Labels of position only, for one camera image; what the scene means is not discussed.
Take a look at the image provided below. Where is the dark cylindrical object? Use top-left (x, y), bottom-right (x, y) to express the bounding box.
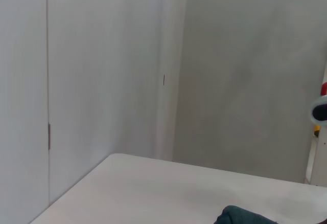
top-left (310, 96), bottom-right (327, 126)

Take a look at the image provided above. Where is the dark teal insulated bag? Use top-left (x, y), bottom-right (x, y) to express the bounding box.
top-left (213, 205), bottom-right (282, 224)

